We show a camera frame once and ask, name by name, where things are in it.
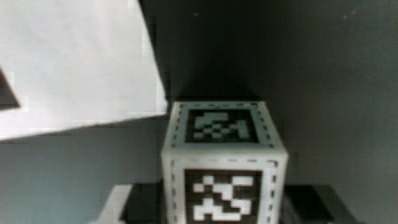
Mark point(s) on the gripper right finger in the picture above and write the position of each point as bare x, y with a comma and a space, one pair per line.
314, 206

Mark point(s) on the white tagged leg block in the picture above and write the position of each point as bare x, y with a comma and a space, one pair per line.
225, 161

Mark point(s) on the white tag base sheet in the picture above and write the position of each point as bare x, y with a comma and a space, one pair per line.
78, 62

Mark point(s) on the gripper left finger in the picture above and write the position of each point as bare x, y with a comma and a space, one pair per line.
133, 205

